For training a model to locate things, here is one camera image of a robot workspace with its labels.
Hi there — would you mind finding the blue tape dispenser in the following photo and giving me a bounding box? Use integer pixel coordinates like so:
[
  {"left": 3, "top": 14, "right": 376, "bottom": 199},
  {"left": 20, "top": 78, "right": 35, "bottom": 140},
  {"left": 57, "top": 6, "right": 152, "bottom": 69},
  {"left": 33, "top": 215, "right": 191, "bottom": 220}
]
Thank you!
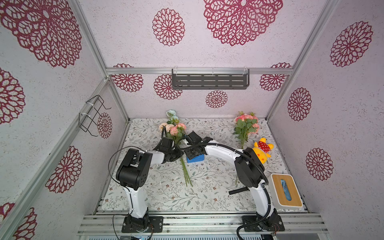
[{"left": 187, "top": 155, "right": 205, "bottom": 164}]

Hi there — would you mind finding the pink rose bouquet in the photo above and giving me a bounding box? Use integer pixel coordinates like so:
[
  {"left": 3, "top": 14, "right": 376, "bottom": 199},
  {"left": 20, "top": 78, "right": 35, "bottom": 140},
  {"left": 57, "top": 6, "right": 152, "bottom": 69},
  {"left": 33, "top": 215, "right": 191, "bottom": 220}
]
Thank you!
[
  {"left": 159, "top": 110, "right": 193, "bottom": 187},
  {"left": 232, "top": 111, "right": 261, "bottom": 184}
]

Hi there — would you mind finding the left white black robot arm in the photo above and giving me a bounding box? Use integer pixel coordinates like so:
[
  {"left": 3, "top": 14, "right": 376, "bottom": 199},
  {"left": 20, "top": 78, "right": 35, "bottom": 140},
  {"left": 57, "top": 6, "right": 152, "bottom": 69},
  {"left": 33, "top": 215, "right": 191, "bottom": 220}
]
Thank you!
[{"left": 109, "top": 127, "right": 183, "bottom": 233}]

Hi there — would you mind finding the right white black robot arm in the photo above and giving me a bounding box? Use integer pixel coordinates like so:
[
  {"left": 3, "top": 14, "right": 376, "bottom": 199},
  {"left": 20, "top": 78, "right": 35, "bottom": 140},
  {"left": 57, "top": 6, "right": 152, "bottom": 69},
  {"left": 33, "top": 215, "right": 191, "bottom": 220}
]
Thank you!
[{"left": 176, "top": 132, "right": 279, "bottom": 240}]

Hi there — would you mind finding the floral patterned table mat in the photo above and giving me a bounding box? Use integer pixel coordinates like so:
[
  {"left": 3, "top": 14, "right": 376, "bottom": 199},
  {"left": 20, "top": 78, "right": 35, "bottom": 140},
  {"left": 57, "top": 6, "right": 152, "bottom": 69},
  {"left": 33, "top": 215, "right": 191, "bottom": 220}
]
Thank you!
[{"left": 98, "top": 119, "right": 289, "bottom": 212}]

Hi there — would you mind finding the black wristwatch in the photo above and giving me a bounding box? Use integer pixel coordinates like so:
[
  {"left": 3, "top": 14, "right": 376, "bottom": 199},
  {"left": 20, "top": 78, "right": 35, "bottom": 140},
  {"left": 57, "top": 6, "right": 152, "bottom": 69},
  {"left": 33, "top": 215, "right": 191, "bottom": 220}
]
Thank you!
[{"left": 229, "top": 187, "right": 249, "bottom": 195}]

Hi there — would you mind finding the yellow plush toy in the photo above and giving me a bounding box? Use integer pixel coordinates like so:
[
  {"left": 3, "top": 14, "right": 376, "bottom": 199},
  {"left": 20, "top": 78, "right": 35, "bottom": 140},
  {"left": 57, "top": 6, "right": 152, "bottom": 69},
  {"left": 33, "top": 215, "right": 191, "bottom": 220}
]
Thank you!
[{"left": 253, "top": 138, "right": 275, "bottom": 165}]

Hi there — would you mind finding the blue tool on tray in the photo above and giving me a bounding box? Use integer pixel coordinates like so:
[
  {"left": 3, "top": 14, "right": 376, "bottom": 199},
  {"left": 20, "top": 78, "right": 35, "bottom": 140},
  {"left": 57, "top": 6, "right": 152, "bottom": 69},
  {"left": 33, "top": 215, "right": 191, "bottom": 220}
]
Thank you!
[{"left": 281, "top": 180, "right": 292, "bottom": 201}]

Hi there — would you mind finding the wooden tray white rim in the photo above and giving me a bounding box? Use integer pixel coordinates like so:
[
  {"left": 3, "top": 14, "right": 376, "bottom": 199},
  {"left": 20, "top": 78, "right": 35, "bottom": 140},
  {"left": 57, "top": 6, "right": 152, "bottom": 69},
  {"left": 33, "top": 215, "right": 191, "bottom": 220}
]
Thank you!
[{"left": 268, "top": 173, "right": 303, "bottom": 210}]

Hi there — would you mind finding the dark grey wall shelf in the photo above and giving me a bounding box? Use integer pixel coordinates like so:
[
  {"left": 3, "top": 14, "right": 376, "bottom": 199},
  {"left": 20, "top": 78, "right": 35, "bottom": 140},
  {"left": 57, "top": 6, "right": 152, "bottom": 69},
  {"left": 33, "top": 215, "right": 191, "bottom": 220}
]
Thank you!
[{"left": 171, "top": 69, "right": 250, "bottom": 90}]

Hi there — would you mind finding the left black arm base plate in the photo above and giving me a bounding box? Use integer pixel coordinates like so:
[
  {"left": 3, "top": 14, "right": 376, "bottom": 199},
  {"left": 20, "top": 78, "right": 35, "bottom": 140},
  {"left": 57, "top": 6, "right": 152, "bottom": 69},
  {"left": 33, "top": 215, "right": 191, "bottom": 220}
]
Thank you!
[{"left": 121, "top": 216, "right": 164, "bottom": 234}]

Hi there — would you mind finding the black wire wall rack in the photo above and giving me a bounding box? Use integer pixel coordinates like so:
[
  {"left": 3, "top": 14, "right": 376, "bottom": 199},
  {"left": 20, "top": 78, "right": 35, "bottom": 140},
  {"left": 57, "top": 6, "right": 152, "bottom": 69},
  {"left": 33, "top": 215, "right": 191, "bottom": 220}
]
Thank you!
[{"left": 78, "top": 95, "right": 111, "bottom": 137}]

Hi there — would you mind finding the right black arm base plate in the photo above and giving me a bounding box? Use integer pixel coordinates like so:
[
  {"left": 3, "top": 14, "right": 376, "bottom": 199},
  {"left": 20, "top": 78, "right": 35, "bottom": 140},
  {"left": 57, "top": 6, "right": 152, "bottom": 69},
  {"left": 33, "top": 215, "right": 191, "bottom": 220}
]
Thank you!
[{"left": 242, "top": 215, "right": 285, "bottom": 232}]

